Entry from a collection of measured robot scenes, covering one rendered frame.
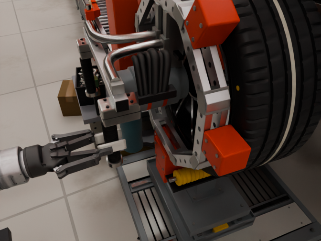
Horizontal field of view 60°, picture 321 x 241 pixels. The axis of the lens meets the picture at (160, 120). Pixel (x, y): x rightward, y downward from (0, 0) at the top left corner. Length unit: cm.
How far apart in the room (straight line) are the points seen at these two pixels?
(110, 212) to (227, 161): 104
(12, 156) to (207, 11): 51
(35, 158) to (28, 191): 110
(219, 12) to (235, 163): 32
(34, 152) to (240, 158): 47
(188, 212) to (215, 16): 92
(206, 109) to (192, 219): 74
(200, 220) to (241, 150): 69
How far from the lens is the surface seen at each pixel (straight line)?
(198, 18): 59
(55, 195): 171
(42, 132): 211
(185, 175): 102
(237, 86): 66
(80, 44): 92
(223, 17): 59
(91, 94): 101
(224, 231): 137
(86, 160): 68
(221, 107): 65
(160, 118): 110
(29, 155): 70
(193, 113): 97
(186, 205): 131
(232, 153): 63
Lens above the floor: 134
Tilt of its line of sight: 41 degrees down
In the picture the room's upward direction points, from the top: straight up
